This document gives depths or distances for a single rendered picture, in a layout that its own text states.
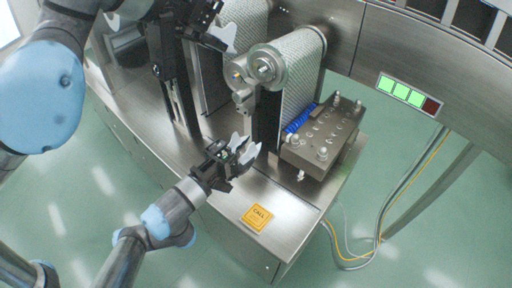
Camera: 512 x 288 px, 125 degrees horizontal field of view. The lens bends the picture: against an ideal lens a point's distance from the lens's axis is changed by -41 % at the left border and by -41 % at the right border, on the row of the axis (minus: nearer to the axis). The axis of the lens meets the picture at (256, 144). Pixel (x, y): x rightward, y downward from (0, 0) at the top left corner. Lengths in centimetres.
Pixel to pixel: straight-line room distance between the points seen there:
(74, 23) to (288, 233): 69
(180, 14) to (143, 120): 82
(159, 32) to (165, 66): 6
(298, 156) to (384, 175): 158
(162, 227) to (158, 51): 34
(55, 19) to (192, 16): 19
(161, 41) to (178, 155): 62
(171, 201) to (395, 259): 167
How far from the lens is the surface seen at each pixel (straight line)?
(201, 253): 166
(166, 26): 35
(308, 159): 70
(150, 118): 113
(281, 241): 70
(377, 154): 236
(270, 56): 61
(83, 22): 31
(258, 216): 70
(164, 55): 36
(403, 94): 87
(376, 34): 83
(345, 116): 89
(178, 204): 50
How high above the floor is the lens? 156
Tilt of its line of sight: 47 degrees down
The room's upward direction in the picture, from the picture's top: straight up
